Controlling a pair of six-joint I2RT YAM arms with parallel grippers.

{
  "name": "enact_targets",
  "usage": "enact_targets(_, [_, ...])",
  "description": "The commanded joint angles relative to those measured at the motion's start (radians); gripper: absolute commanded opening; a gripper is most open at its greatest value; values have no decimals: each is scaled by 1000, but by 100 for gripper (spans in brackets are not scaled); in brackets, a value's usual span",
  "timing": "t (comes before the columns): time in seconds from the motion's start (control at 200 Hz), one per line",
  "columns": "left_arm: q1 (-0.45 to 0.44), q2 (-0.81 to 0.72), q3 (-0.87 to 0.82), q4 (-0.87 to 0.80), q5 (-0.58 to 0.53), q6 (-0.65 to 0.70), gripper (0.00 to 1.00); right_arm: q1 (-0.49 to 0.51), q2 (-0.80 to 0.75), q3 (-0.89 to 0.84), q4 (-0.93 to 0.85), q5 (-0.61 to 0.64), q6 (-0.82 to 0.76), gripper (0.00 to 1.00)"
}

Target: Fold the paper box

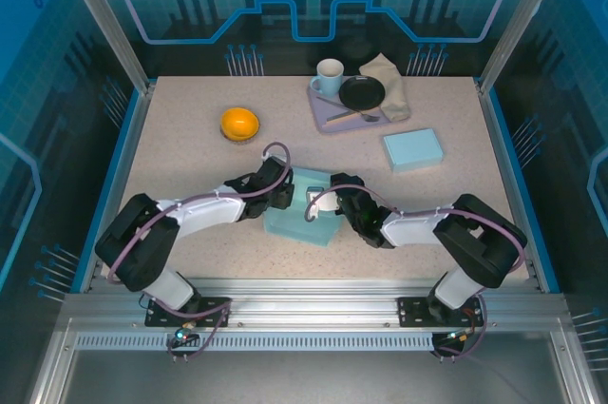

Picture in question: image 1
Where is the orange patterned bowl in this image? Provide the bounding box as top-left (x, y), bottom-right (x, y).
top-left (218, 107), bottom-right (261, 144)

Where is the lavender tray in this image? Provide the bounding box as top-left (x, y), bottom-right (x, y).
top-left (306, 74), bottom-right (395, 134)

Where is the metal fork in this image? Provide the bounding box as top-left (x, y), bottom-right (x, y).
top-left (314, 95), bottom-right (381, 122)

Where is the light blue mug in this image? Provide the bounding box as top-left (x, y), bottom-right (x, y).
top-left (309, 58), bottom-right (346, 95)

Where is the black plate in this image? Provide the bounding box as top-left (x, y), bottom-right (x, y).
top-left (338, 75), bottom-right (387, 110)

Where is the beige cloth napkin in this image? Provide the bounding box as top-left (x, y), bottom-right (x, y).
top-left (358, 52), bottom-right (412, 120)

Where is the small adapter with green light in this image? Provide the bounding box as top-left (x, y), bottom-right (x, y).
top-left (173, 322), bottom-right (200, 343)
top-left (444, 327), bottom-right (476, 346)

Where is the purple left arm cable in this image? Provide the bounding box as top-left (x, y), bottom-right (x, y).
top-left (104, 141), bottom-right (292, 363)

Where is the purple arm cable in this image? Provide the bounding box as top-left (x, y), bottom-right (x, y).
top-left (104, 141), bottom-right (292, 363)
top-left (303, 184), bottom-right (528, 362)

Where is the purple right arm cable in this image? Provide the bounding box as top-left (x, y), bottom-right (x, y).
top-left (303, 184), bottom-right (528, 362)

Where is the aluminium front rail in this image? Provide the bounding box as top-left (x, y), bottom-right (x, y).
top-left (60, 279), bottom-right (570, 332)

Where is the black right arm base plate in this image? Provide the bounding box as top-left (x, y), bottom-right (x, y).
top-left (396, 296), bottom-right (482, 329)

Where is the aluminium side rail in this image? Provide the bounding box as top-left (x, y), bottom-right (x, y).
top-left (78, 83), bottom-right (158, 294)
top-left (476, 83), bottom-right (545, 294)

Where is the slotted cable duct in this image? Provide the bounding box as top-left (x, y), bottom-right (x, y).
top-left (74, 333), bottom-right (437, 353)

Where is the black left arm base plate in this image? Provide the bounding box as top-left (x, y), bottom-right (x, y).
top-left (143, 296), bottom-right (234, 329)

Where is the aluminium frame post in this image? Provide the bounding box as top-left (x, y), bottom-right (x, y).
top-left (476, 0), bottom-right (573, 95)
top-left (52, 0), bottom-right (157, 95)

